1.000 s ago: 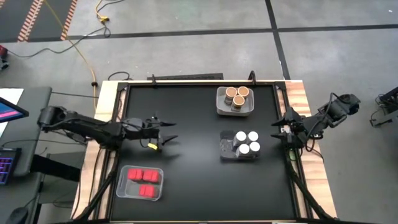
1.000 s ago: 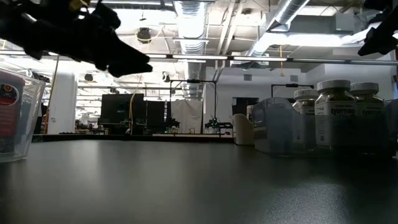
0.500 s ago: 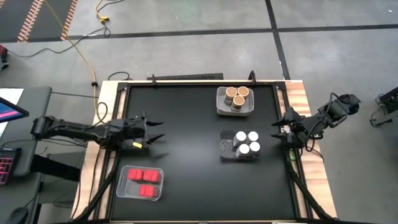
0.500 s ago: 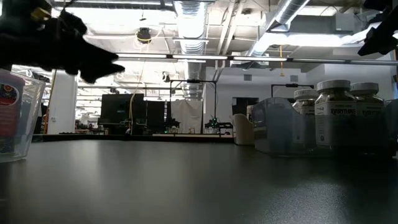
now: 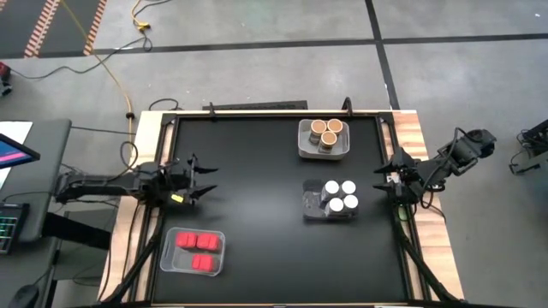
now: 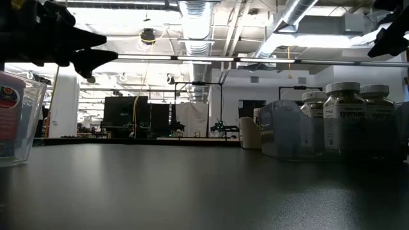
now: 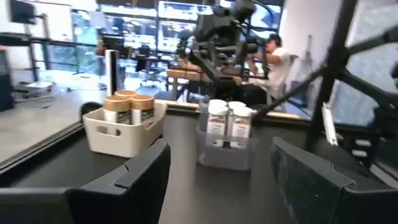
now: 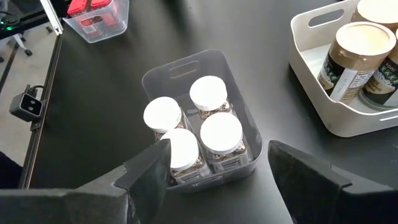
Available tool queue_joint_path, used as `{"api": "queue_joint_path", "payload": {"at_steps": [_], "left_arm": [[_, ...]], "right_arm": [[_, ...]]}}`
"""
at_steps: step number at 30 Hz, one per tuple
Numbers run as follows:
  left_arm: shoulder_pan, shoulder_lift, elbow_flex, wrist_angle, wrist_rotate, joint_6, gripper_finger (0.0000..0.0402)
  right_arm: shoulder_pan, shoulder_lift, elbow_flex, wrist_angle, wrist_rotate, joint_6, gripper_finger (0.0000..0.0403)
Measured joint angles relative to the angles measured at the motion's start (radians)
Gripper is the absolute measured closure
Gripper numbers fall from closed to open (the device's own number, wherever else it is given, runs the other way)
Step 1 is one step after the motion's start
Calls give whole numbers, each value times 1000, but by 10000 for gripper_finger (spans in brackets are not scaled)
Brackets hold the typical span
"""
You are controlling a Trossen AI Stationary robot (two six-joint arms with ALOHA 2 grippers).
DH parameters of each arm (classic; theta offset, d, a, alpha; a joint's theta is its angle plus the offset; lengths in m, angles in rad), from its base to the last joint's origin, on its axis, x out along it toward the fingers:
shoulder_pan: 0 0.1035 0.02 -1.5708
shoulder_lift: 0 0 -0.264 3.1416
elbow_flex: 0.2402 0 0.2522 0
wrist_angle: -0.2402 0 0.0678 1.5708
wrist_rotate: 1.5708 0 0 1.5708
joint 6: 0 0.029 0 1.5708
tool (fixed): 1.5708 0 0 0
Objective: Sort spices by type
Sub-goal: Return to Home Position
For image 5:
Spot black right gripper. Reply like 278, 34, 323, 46
372, 146, 423, 204

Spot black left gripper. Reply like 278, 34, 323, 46
160, 153, 219, 206

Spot red lidded spice tin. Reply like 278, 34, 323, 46
195, 233, 221, 252
190, 253, 215, 273
175, 231, 199, 250

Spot furikake jar brown lid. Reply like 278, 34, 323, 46
326, 118, 345, 136
308, 118, 329, 145
319, 130, 339, 154

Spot clear plastic bin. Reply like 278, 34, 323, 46
159, 227, 227, 277

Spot grey translucent plastic bin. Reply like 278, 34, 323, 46
301, 178, 360, 222

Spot white plastic bin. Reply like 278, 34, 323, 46
297, 117, 351, 161

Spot black flat bar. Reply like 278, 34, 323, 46
202, 100, 309, 111

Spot grey desk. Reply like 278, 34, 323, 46
0, 118, 73, 245

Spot tablet screen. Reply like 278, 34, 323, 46
0, 132, 41, 170

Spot white paper sheet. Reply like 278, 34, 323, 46
0, 121, 34, 192

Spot backlit keyboard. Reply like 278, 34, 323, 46
0, 202, 31, 257

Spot dark mat with orange stripes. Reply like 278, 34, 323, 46
0, 0, 109, 60

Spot black computer mouse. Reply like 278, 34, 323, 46
6, 283, 39, 308

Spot red and black device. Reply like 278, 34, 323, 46
0, 61, 14, 98

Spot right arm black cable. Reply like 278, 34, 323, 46
419, 127, 462, 210

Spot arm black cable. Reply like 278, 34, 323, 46
419, 127, 462, 210
118, 140, 140, 172

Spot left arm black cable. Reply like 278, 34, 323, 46
118, 140, 140, 172

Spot black looped cable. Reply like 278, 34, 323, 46
147, 98, 183, 113

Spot long yellow floor cable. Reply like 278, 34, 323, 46
58, 0, 134, 153

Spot black floor cable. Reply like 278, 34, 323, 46
9, 28, 154, 81

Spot black device with cables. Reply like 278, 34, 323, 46
508, 118, 548, 175

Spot yellow cable with plug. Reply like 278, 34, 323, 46
130, 0, 172, 32

